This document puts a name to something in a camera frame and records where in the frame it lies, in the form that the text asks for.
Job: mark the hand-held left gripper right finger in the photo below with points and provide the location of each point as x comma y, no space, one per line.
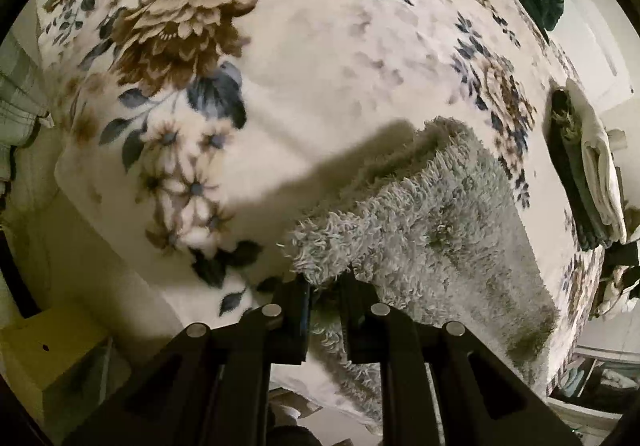
345,306

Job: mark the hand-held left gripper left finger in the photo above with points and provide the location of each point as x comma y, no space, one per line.
303,311

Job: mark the grey shaggy towel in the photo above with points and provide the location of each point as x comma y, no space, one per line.
425,236

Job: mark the floral printed blanket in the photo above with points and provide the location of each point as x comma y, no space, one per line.
280,76

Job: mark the yellow box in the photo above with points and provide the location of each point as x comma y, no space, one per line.
55,356

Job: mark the stack of folded clothes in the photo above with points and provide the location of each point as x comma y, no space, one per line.
590,166

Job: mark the plaid curtain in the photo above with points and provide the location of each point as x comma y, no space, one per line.
17,96

